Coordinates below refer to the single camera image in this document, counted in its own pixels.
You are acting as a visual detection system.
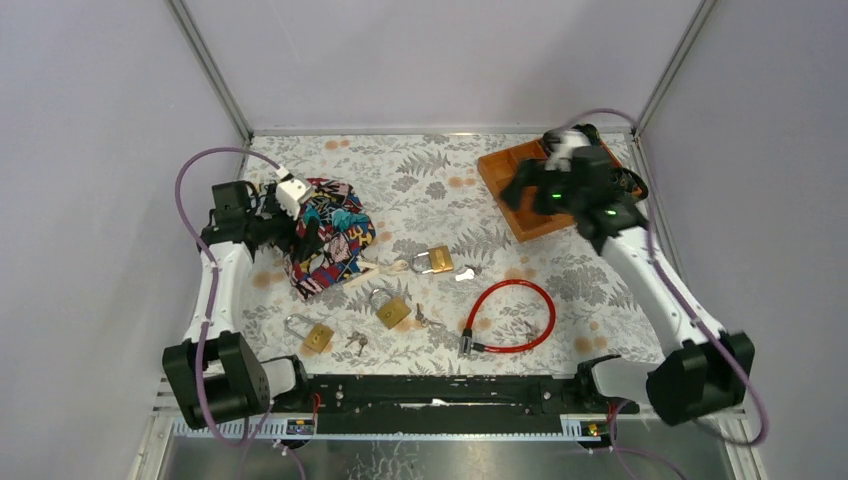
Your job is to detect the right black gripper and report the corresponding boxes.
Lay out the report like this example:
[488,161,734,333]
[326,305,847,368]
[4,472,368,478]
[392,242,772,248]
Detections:
[494,158,581,218]

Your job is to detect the brass padlock with keys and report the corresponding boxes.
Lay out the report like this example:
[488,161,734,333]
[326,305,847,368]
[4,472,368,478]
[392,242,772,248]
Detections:
[368,288,411,330]

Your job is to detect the silver key bunch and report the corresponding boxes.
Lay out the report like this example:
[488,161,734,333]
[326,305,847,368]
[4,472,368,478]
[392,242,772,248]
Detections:
[454,265,481,282]

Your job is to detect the red cable lock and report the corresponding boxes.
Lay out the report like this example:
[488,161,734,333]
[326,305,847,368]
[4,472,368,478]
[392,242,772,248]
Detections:
[458,278,558,359]

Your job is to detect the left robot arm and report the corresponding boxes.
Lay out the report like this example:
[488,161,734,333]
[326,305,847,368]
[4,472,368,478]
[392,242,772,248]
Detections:
[162,181,311,429]

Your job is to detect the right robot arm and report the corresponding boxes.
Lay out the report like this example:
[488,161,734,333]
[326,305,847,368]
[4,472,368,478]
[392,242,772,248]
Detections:
[500,146,755,426]

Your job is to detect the small dark key bunch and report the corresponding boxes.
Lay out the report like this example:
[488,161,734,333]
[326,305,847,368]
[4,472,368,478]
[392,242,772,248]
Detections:
[415,303,445,330]

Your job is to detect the orange compartment tray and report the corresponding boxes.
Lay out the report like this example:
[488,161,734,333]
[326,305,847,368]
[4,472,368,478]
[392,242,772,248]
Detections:
[478,139,649,242]

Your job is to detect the colourful patterned cloth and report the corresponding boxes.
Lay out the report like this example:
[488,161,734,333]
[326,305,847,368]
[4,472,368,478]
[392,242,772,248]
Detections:
[271,177,376,301]

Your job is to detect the beige ribbon bow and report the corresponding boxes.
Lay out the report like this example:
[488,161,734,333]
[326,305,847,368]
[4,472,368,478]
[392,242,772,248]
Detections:
[343,260,410,289]

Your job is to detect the floral table mat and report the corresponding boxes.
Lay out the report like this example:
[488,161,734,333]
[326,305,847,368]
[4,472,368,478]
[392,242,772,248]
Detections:
[240,134,662,375]

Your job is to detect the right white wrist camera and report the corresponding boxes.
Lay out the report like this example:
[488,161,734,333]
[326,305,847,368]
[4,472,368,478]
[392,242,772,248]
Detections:
[542,129,591,172]

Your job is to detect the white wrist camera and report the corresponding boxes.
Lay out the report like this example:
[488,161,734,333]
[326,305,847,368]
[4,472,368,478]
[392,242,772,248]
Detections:
[275,173,314,220]
[542,129,591,172]

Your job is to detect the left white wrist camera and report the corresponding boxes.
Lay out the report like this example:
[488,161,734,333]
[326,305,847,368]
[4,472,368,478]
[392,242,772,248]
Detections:
[275,173,314,220]

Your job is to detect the cable lock keys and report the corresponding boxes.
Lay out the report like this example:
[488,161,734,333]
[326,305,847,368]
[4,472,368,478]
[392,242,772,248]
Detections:
[522,320,544,343]

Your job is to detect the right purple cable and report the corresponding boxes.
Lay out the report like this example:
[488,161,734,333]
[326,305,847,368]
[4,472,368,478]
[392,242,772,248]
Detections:
[549,108,771,480]

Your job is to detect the purple cable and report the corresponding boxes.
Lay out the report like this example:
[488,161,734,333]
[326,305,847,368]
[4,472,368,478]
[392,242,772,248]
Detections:
[173,146,293,480]
[549,108,771,480]

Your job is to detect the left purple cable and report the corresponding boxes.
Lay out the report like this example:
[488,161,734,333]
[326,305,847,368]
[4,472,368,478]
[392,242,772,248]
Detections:
[173,146,293,480]

